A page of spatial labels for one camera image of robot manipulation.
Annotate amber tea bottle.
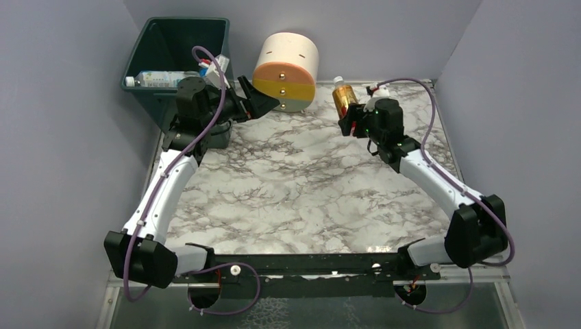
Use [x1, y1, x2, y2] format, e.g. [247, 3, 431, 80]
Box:
[332, 76, 359, 119]

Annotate white cap bottle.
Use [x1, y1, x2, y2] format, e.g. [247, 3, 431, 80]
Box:
[124, 71, 189, 88]

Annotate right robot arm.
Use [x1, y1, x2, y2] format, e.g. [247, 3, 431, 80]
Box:
[338, 97, 509, 269]

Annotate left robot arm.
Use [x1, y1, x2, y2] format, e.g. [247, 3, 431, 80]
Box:
[104, 76, 280, 288]

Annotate dark green plastic bin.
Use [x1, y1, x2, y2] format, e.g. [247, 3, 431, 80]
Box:
[121, 17, 230, 150]

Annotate round pastel drawer cabinet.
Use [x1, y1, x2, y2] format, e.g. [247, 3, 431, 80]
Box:
[251, 32, 319, 112]

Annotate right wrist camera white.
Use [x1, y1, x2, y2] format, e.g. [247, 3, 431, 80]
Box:
[364, 82, 390, 112]

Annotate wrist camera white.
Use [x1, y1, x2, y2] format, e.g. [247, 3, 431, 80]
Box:
[364, 82, 390, 112]
[199, 55, 231, 89]

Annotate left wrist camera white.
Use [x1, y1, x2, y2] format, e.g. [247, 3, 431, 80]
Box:
[199, 55, 231, 89]

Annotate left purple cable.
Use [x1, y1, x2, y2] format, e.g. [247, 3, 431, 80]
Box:
[122, 45, 262, 317]

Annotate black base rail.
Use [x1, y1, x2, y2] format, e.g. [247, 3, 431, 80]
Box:
[172, 252, 440, 299]

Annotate aluminium frame rail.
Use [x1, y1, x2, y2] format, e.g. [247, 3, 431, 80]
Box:
[107, 254, 511, 289]

